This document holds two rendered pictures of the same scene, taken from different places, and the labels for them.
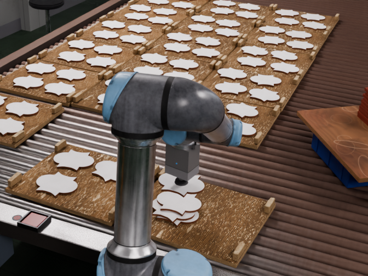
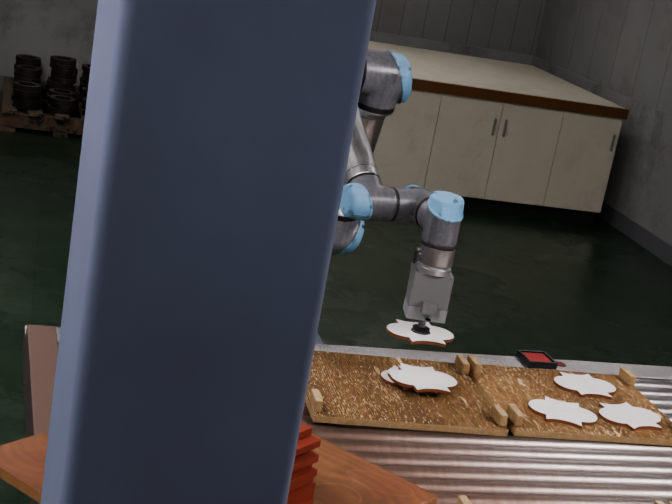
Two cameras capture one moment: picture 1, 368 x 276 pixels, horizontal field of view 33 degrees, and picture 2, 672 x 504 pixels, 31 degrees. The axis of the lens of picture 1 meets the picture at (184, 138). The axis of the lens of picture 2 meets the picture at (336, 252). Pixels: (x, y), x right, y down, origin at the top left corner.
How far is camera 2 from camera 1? 382 cm
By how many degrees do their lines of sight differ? 121
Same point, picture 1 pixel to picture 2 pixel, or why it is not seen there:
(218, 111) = not seen: hidden behind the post
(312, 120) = (383, 476)
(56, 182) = (587, 384)
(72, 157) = (635, 416)
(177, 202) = (422, 375)
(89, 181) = (563, 397)
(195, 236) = (361, 363)
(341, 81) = not seen: outside the picture
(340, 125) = (322, 477)
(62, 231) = (497, 360)
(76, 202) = (529, 373)
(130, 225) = not seen: hidden behind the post
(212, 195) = (405, 409)
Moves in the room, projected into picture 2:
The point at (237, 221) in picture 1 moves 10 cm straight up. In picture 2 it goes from (334, 385) to (343, 341)
